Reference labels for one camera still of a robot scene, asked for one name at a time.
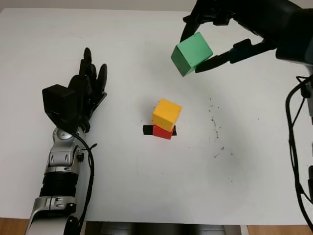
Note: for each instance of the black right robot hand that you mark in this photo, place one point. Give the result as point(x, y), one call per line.
point(264, 19)

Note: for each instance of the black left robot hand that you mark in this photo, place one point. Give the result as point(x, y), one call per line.
point(82, 94)

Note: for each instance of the green wooden block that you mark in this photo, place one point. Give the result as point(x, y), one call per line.
point(192, 52)

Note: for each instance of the yellow wooden block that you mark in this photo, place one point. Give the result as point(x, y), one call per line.
point(166, 113)

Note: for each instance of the red wooden block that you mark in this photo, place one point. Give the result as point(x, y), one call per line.
point(161, 132)

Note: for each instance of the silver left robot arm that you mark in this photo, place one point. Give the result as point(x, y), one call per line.
point(61, 156)

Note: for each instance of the black tape strip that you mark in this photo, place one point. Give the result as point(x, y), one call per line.
point(147, 130)

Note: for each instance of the dark grey robot torso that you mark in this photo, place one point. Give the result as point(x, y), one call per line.
point(159, 228)

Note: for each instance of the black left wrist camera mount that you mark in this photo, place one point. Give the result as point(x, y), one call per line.
point(57, 101)

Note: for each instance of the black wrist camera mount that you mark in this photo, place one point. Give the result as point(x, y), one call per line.
point(57, 101)
point(298, 44)

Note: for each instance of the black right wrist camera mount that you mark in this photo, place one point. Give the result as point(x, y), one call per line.
point(298, 44)

